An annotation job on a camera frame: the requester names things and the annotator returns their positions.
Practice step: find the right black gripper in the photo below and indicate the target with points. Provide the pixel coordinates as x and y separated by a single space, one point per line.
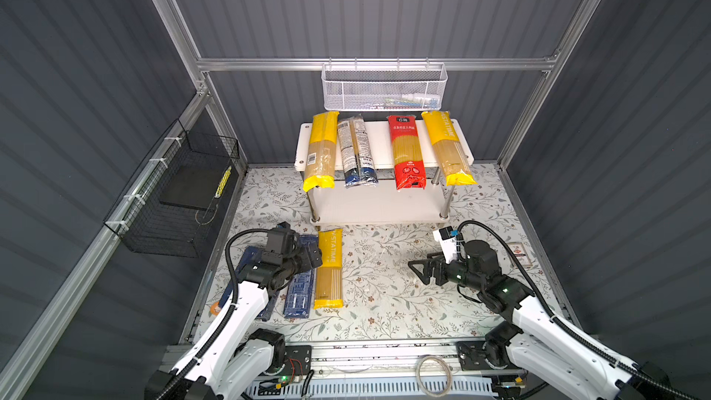
439 269

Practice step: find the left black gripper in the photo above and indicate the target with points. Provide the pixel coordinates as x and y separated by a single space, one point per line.
310 256

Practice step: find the yellow pastatime spaghetti pack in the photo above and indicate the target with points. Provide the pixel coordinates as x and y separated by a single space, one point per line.
329 277
448 149

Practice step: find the red spaghetti pack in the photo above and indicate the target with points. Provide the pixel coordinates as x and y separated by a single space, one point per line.
409 169

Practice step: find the blue white spaghetti pack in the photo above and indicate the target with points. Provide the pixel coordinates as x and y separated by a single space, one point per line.
358 164

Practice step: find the yellow spaghetti pack barcode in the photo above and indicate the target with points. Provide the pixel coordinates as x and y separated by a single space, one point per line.
320 169

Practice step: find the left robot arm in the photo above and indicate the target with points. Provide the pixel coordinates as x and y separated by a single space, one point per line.
225 362

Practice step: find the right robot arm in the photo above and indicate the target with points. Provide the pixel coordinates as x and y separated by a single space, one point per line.
531 336

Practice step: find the light blue spaghetti box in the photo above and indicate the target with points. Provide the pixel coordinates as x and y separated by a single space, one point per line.
299 299

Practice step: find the white two-tier shelf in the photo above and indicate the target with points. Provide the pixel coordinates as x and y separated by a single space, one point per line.
383 203

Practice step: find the toothpaste tube in basket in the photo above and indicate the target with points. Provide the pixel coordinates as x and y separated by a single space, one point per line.
426 101

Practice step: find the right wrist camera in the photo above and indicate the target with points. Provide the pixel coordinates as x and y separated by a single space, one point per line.
447 237

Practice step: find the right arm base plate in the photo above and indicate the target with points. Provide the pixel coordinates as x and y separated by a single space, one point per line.
472 356

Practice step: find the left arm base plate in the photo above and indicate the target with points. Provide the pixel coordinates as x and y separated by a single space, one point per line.
296 362

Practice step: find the black wire basket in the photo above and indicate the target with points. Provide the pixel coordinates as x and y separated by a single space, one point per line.
178 201

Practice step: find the white wire mesh basket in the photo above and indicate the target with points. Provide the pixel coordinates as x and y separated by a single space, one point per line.
378 87

